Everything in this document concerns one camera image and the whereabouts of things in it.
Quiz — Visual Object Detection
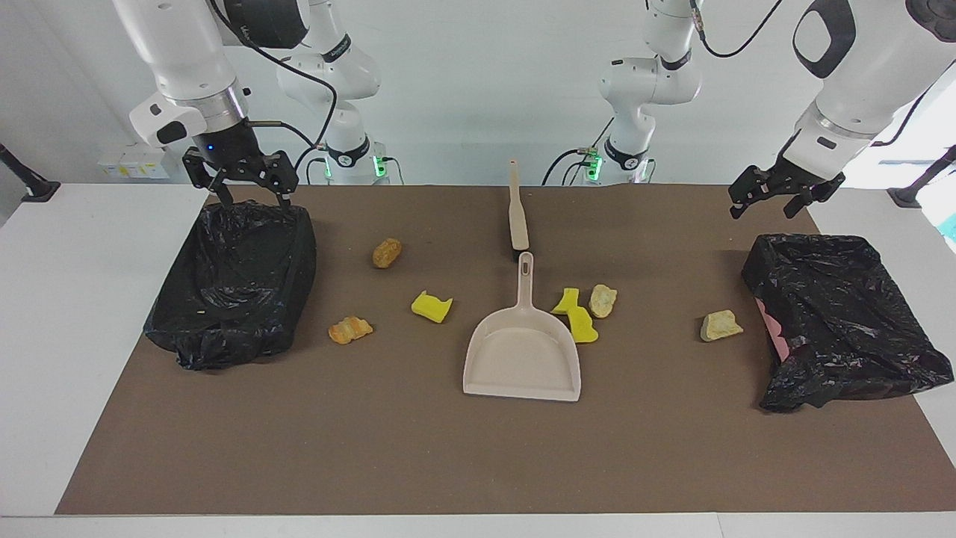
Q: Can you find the wedge beige rock piece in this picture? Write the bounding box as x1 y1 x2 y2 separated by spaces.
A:
700 309 744 342

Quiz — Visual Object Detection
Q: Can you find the orange striped pastry piece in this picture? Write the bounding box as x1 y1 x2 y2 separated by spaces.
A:
329 316 373 345

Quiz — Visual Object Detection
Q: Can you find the yellow notched sponge piece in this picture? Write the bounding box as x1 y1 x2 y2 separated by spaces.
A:
411 291 453 324

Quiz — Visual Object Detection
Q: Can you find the chunky yellow sponge piece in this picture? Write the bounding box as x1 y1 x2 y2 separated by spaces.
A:
568 306 600 344

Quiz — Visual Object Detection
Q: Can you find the beige hand brush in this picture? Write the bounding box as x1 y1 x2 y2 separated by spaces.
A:
508 159 530 262

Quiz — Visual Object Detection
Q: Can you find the beige plastic dustpan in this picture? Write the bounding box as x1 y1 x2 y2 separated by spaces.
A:
462 252 582 403

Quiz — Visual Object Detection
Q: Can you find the black bag lined bin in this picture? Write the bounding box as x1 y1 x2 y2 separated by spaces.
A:
143 200 317 371

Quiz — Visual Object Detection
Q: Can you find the black trash bag liner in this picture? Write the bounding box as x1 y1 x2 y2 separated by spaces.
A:
741 233 955 413

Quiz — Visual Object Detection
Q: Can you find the pink plastic bin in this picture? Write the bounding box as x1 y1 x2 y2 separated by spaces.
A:
754 297 790 365

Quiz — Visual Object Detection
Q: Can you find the black stand foot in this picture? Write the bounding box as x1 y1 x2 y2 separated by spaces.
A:
887 146 956 208
0 143 60 202

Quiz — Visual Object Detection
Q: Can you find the brown table mat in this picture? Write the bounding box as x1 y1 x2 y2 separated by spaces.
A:
55 185 956 516

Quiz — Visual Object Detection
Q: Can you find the black base cable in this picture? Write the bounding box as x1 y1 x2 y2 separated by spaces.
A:
294 144 331 186
541 118 615 186

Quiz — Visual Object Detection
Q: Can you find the white wall socket box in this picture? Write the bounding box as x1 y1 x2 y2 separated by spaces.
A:
97 143 171 180

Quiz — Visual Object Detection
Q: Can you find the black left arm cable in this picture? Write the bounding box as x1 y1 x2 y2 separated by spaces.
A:
691 0 785 59

